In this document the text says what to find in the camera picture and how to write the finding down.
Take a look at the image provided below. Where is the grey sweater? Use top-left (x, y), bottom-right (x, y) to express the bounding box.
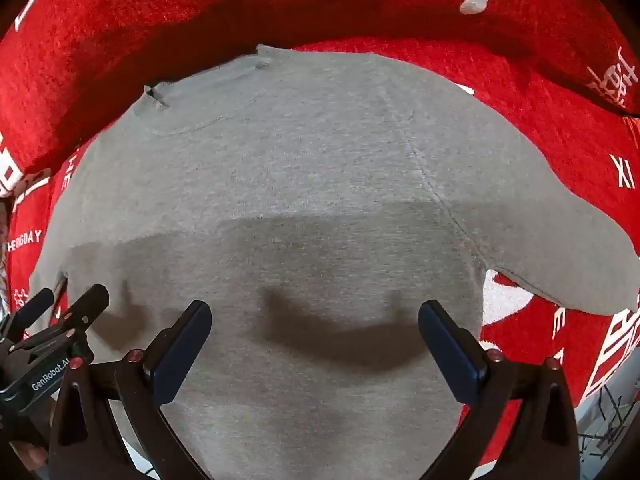
top-left (30, 44), bottom-right (640, 480)

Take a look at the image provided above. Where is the person's left hand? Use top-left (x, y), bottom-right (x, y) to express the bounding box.
top-left (7, 439), bottom-right (50, 478)

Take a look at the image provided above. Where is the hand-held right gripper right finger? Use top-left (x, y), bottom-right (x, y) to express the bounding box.
top-left (418, 300), bottom-right (582, 480)

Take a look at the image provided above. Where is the black wire rack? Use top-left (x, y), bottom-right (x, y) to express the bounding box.
top-left (575, 385), bottom-right (637, 467)

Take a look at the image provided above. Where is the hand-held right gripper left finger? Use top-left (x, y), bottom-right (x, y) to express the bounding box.
top-left (48, 300), bottom-right (213, 480)

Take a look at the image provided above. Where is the red printed blanket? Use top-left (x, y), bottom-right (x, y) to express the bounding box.
top-left (0, 0), bottom-right (640, 480)

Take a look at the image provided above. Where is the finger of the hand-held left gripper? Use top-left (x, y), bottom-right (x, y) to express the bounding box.
top-left (12, 283), bottom-right (110, 357)
top-left (0, 287), bottom-right (55, 343)

